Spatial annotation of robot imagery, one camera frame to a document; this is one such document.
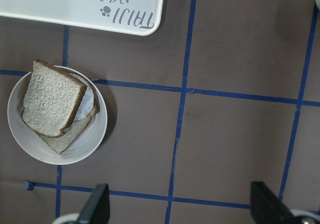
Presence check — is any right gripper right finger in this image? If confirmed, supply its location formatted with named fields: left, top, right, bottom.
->
left=250, top=181, right=297, bottom=223

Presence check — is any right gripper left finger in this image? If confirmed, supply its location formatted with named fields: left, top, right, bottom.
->
left=77, top=184, right=111, bottom=223

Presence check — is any white round plate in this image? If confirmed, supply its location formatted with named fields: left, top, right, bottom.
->
left=7, top=66, right=108, bottom=165

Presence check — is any bread slice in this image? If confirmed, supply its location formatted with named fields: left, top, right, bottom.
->
left=37, top=101, right=98, bottom=154
left=21, top=59, right=87, bottom=137

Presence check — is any bread slice on plate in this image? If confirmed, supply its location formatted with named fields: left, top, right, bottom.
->
left=37, top=101, right=98, bottom=154

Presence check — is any fried egg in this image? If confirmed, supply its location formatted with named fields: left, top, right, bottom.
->
left=71, top=74, right=94, bottom=121

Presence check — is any cream bear tray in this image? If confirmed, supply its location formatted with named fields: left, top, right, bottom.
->
left=0, top=0, right=164, bottom=36

